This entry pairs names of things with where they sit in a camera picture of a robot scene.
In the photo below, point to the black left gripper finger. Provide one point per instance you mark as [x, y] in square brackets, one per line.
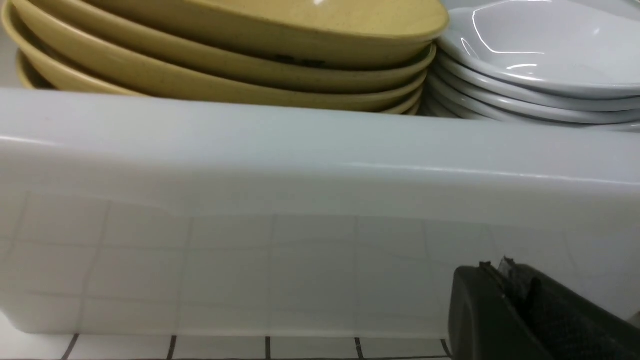
[516, 312]

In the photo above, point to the stack of yellow noodle bowls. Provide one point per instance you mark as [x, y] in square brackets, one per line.
[349, 55]

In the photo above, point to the stack of white side dishes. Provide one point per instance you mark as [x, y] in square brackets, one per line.
[567, 63]

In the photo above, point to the white translucent plastic tub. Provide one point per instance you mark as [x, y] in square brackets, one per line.
[132, 215]

